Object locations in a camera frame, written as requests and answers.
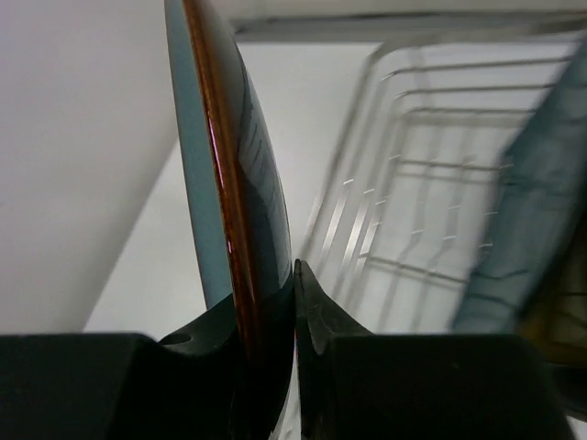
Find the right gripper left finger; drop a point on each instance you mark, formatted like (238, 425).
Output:
(210, 339)

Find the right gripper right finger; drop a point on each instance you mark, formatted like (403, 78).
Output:
(319, 322)

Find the dark teal round plate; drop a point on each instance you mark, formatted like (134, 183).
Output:
(239, 222)

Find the black square amber plate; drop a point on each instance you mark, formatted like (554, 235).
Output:
(555, 323)

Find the dark teal oval plate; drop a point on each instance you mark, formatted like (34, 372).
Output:
(541, 198)

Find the silver wire dish rack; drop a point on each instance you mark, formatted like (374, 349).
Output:
(403, 184)

